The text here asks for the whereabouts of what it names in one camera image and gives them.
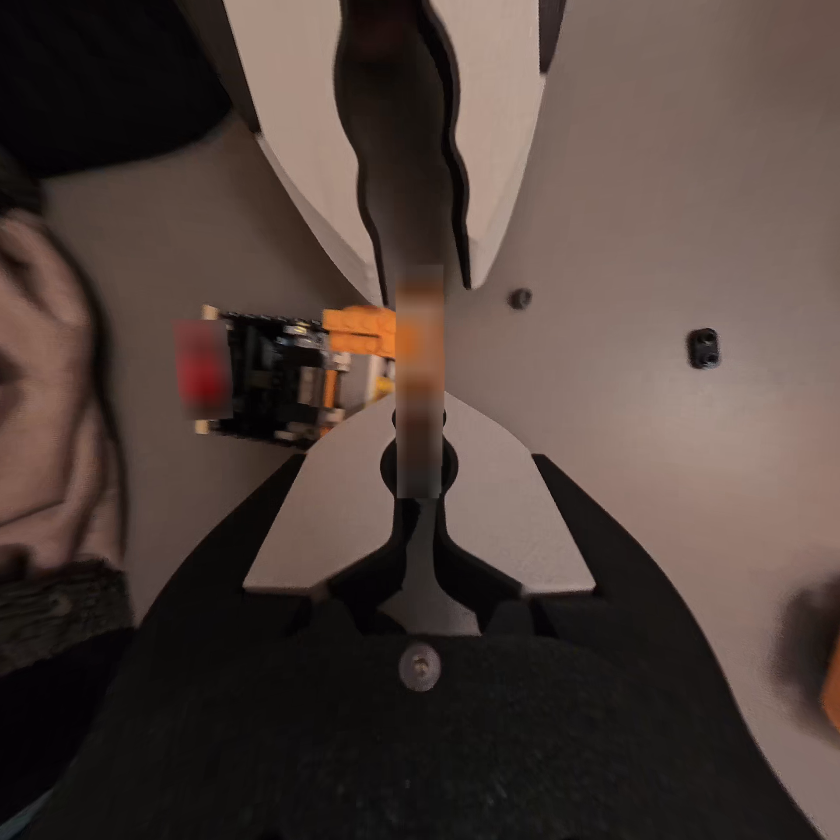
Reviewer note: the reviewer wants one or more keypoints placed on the orange black lego car body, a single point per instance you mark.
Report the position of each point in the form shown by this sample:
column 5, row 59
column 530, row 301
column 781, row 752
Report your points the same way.
column 275, row 374

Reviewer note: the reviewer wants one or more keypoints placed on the small dark grey lego piece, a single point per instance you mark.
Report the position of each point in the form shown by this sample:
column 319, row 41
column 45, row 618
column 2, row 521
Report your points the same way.
column 520, row 298

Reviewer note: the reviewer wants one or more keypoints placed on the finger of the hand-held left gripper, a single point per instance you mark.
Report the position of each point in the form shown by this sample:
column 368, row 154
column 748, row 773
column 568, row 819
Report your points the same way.
column 499, row 98
column 295, row 98

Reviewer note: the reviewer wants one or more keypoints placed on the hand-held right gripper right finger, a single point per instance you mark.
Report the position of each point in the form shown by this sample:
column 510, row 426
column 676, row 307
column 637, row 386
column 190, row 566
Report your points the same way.
column 518, row 525

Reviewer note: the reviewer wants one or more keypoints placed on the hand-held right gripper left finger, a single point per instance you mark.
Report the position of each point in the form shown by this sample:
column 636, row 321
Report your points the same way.
column 321, row 518

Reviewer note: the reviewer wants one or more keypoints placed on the black rounded two-stud lego plate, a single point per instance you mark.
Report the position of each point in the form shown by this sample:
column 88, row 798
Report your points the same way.
column 703, row 348

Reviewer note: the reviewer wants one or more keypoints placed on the person's pale hoodie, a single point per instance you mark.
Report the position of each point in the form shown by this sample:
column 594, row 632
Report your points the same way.
column 46, row 394

